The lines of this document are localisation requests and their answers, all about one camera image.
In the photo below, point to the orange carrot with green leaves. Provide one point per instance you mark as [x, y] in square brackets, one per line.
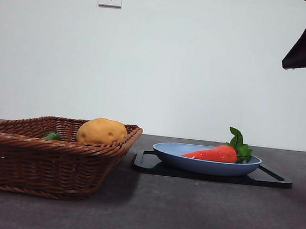
[214, 153]

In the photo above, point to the blue round plate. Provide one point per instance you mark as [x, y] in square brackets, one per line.
[191, 163]

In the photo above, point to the black flat tray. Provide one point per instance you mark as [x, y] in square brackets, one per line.
[147, 168]

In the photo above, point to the yellow-brown potato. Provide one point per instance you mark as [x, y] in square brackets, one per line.
[102, 131]

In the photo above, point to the green vegetable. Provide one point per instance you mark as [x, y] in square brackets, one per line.
[51, 136]

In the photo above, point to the brown wicker basket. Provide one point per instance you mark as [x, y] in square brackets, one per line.
[40, 168]

